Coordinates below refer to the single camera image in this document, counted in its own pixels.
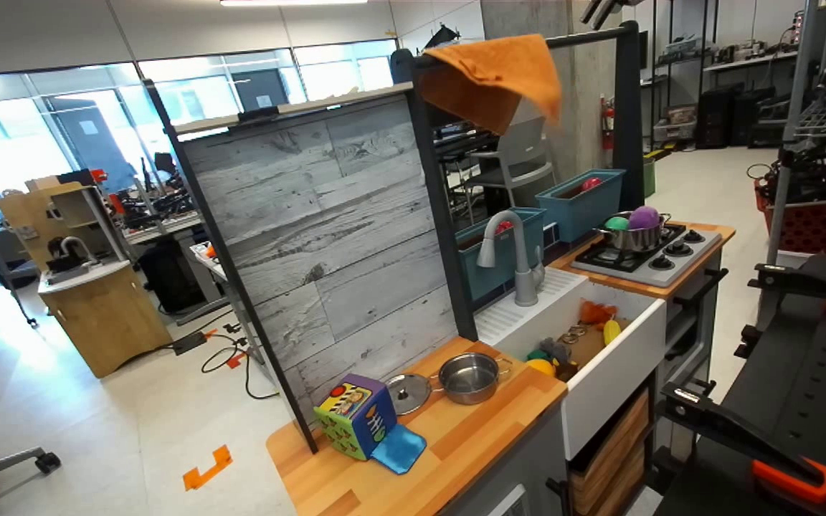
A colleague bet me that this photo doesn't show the white sink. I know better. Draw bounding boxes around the white sink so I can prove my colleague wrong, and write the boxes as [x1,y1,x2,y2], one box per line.
[474,267,668,461]

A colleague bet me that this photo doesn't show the purple ball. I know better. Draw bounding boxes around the purple ball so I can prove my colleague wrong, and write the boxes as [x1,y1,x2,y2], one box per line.
[627,206,662,231]

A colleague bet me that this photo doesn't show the grey tap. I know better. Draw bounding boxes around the grey tap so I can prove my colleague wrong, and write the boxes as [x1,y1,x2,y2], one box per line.
[476,210,547,308]

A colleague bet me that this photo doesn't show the orange towel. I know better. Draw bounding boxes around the orange towel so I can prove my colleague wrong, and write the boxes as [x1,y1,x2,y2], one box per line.
[417,34,564,136]

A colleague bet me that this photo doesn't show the wooden drawer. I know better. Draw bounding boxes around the wooden drawer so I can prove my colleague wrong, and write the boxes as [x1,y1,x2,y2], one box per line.
[569,389,652,516]

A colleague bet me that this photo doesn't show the colourful soft toy cube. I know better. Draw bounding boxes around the colourful soft toy cube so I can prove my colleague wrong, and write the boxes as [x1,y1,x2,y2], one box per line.
[312,373,428,476]

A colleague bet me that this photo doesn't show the small steel pot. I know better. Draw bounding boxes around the small steel pot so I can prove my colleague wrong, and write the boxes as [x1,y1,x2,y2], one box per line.
[437,352,513,406]

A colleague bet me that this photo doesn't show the steel pot lid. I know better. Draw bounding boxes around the steel pot lid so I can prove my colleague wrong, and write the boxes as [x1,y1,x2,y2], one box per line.
[385,373,434,417]

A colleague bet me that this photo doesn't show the metal wire rack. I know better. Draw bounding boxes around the metal wire rack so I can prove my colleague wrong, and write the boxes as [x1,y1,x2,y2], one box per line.
[763,0,826,267]

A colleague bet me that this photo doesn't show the office chair base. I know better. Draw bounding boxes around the office chair base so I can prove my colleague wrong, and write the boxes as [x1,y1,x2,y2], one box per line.
[0,444,63,497]

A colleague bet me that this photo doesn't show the cluttered desk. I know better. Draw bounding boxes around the cluttered desk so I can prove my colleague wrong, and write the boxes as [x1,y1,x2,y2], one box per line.
[106,149,207,246]

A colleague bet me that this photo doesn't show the window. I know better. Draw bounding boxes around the window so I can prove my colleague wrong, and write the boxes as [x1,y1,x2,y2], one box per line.
[0,39,398,277]

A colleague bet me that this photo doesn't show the grey plush toy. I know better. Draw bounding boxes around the grey plush toy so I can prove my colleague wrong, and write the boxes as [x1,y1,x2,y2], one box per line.
[538,338,574,368]

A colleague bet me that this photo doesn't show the black cable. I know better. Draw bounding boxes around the black cable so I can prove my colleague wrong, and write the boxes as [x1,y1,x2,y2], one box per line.
[201,324,282,401]

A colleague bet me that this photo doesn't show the teal plastic bin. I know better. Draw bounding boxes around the teal plastic bin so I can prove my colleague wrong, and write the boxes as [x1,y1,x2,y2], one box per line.
[535,168,627,245]
[455,207,548,302]

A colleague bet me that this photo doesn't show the red fire extinguisher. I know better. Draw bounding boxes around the red fire extinguisher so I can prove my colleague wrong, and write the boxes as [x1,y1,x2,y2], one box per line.
[600,95,617,152]

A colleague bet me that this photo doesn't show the red plastic crate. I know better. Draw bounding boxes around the red plastic crate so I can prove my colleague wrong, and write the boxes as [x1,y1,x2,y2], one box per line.
[754,178,826,258]

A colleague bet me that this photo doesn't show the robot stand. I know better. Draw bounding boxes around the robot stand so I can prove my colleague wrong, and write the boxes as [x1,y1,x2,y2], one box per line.
[653,253,826,516]

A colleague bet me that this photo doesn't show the black clamp orange handle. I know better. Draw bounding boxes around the black clamp orange handle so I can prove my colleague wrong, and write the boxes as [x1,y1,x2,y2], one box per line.
[660,382,826,505]
[746,262,826,317]

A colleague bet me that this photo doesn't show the black oven door handle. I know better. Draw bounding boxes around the black oven door handle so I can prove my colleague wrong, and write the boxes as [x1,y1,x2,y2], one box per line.
[673,268,730,310]

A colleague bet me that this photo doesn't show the grey chair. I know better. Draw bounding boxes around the grey chair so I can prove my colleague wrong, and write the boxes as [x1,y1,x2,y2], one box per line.
[466,117,558,218]

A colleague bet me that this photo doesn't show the grey toy stove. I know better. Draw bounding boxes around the grey toy stove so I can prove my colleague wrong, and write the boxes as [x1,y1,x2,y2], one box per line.
[571,222,724,289]

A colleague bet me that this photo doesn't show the orange plush toy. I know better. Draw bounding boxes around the orange plush toy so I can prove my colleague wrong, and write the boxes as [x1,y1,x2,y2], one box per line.
[579,300,619,330]

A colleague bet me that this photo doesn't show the steel pot with handles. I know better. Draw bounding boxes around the steel pot with handles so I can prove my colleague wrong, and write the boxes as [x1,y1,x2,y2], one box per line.
[594,212,673,254]

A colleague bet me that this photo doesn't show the storage shelf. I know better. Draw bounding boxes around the storage shelf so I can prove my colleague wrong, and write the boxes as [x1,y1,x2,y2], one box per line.
[641,0,802,153]

